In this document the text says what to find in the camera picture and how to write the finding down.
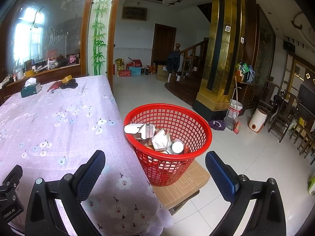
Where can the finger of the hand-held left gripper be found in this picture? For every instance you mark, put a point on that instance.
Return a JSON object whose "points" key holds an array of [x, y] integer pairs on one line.
{"points": [[13, 177]]}

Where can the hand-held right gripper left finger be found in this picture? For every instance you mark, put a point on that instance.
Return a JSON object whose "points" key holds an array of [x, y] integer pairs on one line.
{"points": [[91, 174]]}

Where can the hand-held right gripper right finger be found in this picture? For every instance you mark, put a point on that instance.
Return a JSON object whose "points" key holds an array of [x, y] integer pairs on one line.
{"points": [[221, 174]]}

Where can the red plastic basket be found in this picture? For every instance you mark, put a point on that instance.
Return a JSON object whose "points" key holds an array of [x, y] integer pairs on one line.
{"points": [[208, 135]]}

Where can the white medicine box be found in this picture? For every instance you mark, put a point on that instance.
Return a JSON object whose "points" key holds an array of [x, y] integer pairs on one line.
{"points": [[137, 129]]}

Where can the orange medicine box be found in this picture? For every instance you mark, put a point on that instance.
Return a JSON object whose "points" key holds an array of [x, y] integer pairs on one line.
{"points": [[150, 146]]}

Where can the flat cardboard box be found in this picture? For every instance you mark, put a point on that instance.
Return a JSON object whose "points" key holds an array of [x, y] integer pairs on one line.
{"points": [[187, 184]]}

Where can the broom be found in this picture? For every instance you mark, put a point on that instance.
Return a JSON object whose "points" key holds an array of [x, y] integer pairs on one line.
{"points": [[237, 127]]}

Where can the purple mop head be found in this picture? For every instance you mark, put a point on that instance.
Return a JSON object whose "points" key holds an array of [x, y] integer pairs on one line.
{"points": [[217, 125]]}

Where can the white cylindrical container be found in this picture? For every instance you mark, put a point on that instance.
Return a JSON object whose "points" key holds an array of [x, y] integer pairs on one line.
{"points": [[257, 120]]}

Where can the white bucket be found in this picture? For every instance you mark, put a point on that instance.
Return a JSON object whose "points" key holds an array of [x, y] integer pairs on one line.
{"points": [[233, 109]]}

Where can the wooden chair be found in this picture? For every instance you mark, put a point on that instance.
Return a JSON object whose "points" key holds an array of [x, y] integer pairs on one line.
{"points": [[283, 125], [267, 108]]}

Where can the teal tissue box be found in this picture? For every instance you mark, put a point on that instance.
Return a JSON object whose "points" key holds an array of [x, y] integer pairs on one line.
{"points": [[30, 91]]}

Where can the black case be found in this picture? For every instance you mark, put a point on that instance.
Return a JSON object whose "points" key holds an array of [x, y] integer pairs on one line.
{"points": [[71, 85]]}

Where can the dark red flat packet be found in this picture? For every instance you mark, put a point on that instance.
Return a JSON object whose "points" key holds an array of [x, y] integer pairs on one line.
{"points": [[54, 86]]}

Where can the white tissue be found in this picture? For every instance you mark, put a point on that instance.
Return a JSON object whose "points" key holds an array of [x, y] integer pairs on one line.
{"points": [[30, 81]]}

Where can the wooden staircase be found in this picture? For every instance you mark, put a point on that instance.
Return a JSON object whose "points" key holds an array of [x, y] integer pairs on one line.
{"points": [[187, 83]]}

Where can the brown tape roll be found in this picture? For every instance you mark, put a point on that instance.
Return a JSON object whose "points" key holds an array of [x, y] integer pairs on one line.
{"points": [[67, 79]]}

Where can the blue bag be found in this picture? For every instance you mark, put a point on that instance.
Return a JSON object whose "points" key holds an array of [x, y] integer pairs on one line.
{"points": [[250, 75]]}

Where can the wooden sideboard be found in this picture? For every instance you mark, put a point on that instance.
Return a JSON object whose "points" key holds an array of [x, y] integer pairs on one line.
{"points": [[54, 75]]}

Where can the red gift box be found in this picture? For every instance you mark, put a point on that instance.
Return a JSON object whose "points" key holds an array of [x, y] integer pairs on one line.
{"points": [[124, 73]]}

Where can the gold gift bag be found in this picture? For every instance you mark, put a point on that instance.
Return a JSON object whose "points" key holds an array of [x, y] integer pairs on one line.
{"points": [[119, 65]]}

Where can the brown cardboard box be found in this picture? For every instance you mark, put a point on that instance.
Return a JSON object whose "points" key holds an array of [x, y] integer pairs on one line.
{"points": [[162, 73]]}

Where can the white dropper bottle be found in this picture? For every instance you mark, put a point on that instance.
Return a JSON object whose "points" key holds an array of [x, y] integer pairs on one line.
{"points": [[48, 63]]}

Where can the gold column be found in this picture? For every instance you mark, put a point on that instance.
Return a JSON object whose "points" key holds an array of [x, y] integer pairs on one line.
{"points": [[214, 54]]}

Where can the dark hanging jacket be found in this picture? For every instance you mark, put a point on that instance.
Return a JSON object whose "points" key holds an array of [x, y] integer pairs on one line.
{"points": [[173, 62]]}

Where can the dark wooden door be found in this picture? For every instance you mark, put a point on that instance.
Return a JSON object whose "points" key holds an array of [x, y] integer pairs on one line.
{"points": [[163, 44]]}

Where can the etched glass partition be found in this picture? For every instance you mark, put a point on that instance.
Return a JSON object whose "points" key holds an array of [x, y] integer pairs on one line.
{"points": [[49, 29]]}

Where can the bamboo wall decal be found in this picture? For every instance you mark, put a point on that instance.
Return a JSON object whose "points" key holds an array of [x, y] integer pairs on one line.
{"points": [[99, 41]]}

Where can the framed wall picture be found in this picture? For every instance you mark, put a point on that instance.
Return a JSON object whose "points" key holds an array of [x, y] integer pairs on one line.
{"points": [[134, 13]]}

